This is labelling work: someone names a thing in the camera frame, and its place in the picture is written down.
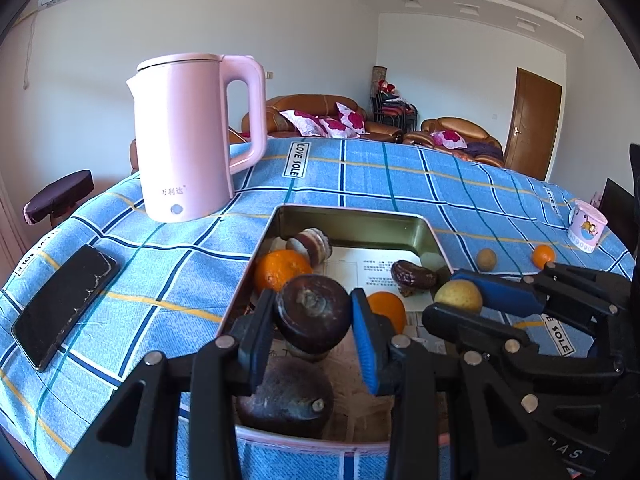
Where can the small yellow round fruit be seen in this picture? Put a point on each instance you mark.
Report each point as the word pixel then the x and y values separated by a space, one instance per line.
pixel 485 259
pixel 457 296

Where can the pink cartoon mug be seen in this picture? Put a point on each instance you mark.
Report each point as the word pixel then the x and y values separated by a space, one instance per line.
pixel 586 225

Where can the red plush toy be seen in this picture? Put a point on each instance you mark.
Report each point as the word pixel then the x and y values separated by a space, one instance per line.
pixel 386 85

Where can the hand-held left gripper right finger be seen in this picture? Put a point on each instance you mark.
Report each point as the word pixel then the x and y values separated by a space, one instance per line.
pixel 370 350

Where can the pink metal tin box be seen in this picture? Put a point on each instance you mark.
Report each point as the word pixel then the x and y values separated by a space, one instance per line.
pixel 360 230

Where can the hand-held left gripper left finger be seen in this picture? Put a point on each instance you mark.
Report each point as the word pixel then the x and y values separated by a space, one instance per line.
pixel 257 355

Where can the stack of dark chairs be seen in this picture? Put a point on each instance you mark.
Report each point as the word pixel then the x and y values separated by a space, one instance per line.
pixel 395 112

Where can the dark brown round fruit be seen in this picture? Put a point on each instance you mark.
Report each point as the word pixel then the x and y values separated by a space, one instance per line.
pixel 312 312

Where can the white pink floral pillow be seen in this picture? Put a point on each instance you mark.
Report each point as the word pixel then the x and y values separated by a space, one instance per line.
pixel 449 139
pixel 340 127
pixel 302 122
pixel 352 115

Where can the black television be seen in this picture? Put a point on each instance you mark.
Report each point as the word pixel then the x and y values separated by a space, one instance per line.
pixel 615 207

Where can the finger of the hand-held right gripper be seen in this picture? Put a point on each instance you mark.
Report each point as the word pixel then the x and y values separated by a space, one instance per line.
pixel 460 327
pixel 505 295

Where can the brown leather sofa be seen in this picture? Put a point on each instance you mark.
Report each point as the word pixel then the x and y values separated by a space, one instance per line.
pixel 310 102

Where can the tall patterned vase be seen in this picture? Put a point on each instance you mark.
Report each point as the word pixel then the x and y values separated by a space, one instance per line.
pixel 378 77

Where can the large purple round fruit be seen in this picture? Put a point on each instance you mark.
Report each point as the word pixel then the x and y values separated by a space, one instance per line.
pixel 280 400

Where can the brown wooden door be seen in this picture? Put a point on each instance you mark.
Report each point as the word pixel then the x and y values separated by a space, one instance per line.
pixel 532 125

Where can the dark maroon wrinkled fruit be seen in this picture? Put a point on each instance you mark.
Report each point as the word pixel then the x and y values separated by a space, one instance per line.
pixel 412 275

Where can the pink electric kettle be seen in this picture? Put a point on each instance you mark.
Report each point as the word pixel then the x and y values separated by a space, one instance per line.
pixel 180 140

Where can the orange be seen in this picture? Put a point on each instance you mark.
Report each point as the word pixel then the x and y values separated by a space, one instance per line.
pixel 389 310
pixel 280 270
pixel 543 256

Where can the black smartphone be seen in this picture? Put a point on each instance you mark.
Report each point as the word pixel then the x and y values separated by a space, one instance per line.
pixel 65 305

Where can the purple cushioned stool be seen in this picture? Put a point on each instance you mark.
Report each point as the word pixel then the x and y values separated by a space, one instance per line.
pixel 60 192

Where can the brown leather loveseat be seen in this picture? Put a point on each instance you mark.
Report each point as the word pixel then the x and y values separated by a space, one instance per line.
pixel 460 126

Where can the cut brown fruit half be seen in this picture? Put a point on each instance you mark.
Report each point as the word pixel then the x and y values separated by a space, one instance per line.
pixel 312 247

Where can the printed white paper sheet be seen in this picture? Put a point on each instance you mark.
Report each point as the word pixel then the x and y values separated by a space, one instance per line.
pixel 370 270

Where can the purple blanket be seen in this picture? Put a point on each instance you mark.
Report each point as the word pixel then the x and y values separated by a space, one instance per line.
pixel 485 151

